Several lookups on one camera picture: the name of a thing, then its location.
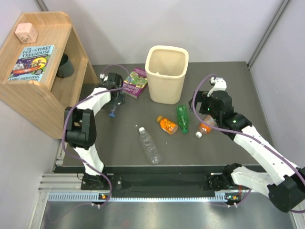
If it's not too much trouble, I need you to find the clear bottle blue cap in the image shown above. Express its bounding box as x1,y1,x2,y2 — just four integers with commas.
109,102,126,118

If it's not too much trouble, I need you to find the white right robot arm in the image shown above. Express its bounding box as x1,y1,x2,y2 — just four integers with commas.
189,90,305,214

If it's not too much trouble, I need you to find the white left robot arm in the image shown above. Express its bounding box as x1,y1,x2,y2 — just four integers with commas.
64,73,124,190

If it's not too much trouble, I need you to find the cream plastic bin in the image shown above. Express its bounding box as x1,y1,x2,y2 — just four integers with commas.
145,45,189,104

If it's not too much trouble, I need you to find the purple Treehouse book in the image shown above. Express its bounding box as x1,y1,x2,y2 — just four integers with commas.
123,67,148,98

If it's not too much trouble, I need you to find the orange bottle white cap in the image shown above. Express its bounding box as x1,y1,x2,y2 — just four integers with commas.
195,115,217,138

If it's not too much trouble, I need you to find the green plastic bottle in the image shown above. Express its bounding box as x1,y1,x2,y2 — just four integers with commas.
176,104,189,134

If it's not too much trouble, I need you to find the dark grey cup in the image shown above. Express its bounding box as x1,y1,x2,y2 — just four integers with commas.
56,54,74,78

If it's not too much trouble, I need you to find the small orange bottle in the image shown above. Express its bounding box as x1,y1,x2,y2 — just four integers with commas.
157,116,178,135

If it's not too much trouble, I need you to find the wooden shelf unit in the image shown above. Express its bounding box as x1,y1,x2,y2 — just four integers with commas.
0,11,99,139

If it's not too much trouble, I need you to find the blue Treehouse book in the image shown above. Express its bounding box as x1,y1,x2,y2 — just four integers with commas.
7,45,57,83

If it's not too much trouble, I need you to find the pink cube block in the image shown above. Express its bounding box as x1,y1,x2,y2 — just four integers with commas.
15,22,38,43

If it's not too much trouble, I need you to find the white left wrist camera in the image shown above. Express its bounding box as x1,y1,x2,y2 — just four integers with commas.
100,73,108,81

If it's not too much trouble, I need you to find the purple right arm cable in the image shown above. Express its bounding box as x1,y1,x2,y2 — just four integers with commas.
192,73,305,213

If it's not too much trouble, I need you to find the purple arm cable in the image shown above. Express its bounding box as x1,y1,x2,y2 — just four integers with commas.
61,64,131,203
192,73,305,213

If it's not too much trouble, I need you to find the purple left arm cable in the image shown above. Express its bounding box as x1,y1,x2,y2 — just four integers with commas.
61,64,131,203

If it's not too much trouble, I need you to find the white slotted cable duct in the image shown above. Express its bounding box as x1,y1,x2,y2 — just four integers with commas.
47,192,229,203

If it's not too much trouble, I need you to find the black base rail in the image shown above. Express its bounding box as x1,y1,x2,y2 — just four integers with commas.
81,166,235,198

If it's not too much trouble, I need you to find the aluminium corner post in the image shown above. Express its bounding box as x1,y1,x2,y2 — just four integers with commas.
247,0,292,69

